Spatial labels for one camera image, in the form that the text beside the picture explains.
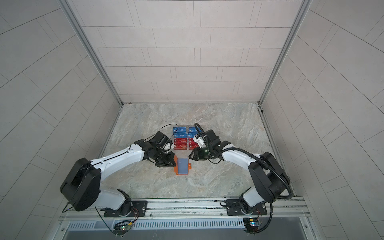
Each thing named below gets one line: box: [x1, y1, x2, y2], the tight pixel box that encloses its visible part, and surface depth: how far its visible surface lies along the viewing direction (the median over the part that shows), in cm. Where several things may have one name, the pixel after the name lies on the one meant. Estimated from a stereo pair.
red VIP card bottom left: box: [174, 142, 188, 150], surface depth 92 cm
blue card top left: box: [173, 126, 187, 133], surface depth 93 cm
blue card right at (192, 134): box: [188, 132, 198, 138], surface depth 93 cm
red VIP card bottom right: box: [189, 141, 200, 150], surface depth 93 cm
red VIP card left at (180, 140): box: [174, 137, 188, 143], surface depth 93 cm
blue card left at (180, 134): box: [173, 132, 188, 138], surface depth 93 cm
